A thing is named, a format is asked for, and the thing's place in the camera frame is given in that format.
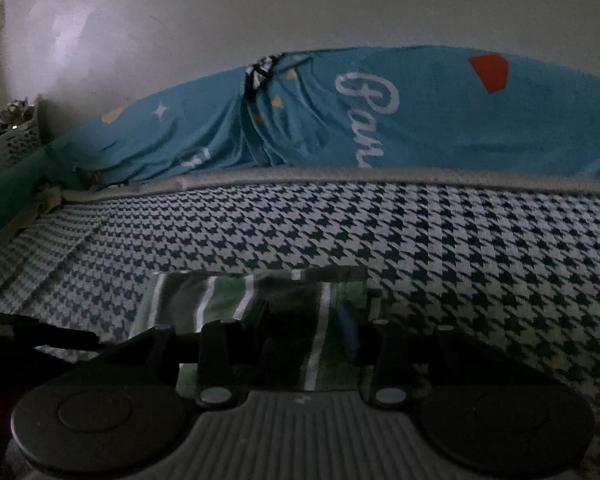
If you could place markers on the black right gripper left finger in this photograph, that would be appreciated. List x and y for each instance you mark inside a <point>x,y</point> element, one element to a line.
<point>34,353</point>

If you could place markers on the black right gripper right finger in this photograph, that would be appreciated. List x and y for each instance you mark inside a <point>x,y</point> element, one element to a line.
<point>391,363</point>

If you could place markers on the green black striped shirt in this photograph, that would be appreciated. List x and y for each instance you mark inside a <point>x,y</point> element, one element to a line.
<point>189,300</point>

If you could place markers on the houndstooth bed sheet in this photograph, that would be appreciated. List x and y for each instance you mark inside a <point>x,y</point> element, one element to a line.
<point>519,270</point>

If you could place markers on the blue printed quilt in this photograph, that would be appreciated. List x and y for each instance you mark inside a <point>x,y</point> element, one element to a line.
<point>412,107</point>

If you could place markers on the white perforated plastic basket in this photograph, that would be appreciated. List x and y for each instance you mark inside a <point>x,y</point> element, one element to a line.
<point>19,133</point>

